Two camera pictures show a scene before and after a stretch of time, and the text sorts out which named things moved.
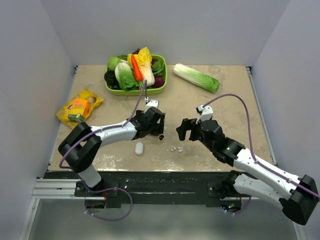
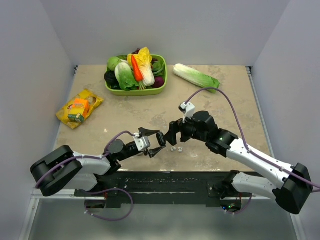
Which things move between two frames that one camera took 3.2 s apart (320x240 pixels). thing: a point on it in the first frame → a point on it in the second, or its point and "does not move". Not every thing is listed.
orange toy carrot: x=138 y=74 does not move
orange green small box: x=79 y=110 does not move
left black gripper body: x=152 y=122 → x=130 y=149
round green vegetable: x=112 y=62 does not move
